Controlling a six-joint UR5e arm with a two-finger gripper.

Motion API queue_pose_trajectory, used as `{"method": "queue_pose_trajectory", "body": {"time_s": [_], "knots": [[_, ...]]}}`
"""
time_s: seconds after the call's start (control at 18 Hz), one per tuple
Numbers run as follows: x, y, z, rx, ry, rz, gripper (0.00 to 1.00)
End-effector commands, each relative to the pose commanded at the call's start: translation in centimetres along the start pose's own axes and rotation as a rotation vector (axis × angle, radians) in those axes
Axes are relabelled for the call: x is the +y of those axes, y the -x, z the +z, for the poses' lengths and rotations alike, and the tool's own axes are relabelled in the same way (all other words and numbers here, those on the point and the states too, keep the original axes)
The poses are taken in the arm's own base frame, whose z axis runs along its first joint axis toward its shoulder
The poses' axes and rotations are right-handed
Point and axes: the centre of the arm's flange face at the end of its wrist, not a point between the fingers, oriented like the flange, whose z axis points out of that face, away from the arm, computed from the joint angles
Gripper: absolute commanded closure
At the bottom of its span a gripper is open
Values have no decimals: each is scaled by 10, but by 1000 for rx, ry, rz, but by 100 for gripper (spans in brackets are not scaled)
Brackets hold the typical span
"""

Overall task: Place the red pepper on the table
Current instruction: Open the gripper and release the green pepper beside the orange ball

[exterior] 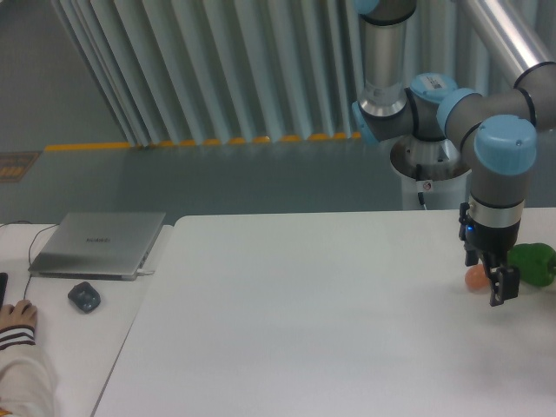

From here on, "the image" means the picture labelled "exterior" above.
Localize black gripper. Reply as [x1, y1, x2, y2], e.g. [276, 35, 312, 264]
[459, 202, 520, 307]

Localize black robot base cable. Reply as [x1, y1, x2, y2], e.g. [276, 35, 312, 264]
[414, 162, 428, 211]

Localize green bell pepper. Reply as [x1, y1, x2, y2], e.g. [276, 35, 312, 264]
[508, 242, 555, 288]

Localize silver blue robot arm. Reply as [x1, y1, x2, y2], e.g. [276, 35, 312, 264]
[353, 1, 555, 306]

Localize black phone at edge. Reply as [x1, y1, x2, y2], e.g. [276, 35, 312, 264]
[0, 272, 9, 307]

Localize person's hand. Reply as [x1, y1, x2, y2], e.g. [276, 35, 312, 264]
[0, 300, 38, 331]

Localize thin black mouse cable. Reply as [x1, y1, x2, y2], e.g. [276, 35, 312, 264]
[0, 222, 60, 302]

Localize cream sleeved forearm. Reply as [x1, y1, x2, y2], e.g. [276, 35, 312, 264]
[1, 325, 55, 416]

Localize brown egg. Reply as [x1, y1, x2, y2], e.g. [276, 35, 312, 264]
[464, 265, 488, 291]

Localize silver closed laptop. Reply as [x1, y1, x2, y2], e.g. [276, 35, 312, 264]
[29, 212, 165, 281]

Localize white side desk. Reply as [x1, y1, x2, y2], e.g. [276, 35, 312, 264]
[1, 224, 173, 416]

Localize folding partition screen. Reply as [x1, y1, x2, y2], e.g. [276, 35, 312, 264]
[55, 1, 484, 148]

